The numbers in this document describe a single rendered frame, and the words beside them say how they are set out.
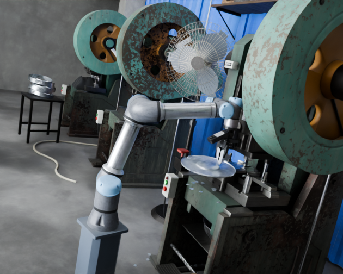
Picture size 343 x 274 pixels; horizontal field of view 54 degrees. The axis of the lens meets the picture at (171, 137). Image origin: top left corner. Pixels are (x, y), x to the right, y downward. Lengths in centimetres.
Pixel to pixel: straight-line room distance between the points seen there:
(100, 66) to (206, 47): 232
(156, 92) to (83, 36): 179
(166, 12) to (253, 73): 174
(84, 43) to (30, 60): 362
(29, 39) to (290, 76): 708
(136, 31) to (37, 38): 529
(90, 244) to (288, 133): 102
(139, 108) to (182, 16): 164
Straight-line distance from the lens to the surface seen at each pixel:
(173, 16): 303
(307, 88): 152
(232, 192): 183
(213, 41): 254
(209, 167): 176
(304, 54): 137
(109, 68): 466
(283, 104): 134
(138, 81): 294
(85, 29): 454
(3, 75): 807
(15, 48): 802
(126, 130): 167
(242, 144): 183
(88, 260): 174
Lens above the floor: 128
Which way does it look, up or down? 13 degrees down
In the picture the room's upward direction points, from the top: 11 degrees clockwise
